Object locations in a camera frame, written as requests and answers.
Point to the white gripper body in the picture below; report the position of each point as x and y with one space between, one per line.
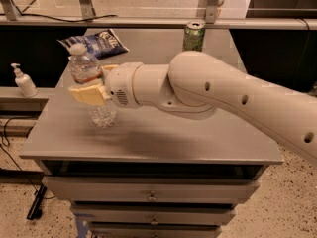
120 83

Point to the clear plastic water bottle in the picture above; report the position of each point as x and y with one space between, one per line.
85 70

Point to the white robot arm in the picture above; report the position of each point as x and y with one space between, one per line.
193 85

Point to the white pump lotion bottle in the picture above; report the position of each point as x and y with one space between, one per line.
24 82

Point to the blue chip bag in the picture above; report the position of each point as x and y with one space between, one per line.
103 45

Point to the green soda can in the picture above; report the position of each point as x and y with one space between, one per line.
194 33

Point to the grey drawer cabinet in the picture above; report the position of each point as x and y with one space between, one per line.
199 170

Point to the top drawer knob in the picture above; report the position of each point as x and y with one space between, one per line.
151 197

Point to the drawer knob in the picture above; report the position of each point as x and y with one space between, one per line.
154 221
151 197

